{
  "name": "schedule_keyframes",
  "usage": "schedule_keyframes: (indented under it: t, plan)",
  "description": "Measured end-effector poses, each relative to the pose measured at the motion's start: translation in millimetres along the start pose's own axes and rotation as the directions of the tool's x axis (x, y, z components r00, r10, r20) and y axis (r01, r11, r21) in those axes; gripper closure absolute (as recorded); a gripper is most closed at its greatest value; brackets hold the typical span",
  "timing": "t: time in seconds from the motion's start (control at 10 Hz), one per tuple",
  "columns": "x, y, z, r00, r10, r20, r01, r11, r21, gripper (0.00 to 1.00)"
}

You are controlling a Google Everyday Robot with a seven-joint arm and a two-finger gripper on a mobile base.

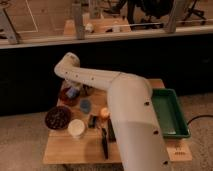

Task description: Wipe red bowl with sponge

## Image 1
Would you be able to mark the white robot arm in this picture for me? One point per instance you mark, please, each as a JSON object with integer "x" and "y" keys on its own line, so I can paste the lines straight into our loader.
{"x": 138, "y": 134}

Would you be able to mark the dark bowl with beans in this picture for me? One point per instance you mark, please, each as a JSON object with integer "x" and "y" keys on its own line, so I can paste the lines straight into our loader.
{"x": 58, "y": 118}

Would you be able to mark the orange fruit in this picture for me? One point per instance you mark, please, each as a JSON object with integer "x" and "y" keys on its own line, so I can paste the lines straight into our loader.
{"x": 104, "y": 113}

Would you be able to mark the small black box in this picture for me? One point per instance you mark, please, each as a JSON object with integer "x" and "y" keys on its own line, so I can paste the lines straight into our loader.
{"x": 92, "y": 121}

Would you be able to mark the white cup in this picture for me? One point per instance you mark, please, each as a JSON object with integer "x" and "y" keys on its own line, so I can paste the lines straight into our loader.
{"x": 76, "y": 128}

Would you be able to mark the wooden table in background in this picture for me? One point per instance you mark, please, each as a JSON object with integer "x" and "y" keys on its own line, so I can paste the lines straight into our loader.
{"x": 99, "y": 25}

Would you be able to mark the green plastic tray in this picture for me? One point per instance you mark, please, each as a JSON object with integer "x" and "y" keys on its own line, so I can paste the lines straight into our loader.
{"x": 169, "y": 113}

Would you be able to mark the black office chair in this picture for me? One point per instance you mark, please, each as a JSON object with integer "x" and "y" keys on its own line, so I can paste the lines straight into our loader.
{"x": 193, "y": 11}

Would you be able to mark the black handled knife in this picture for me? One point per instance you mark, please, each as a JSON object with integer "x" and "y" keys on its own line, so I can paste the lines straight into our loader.
{"x": 104, "y": 143}

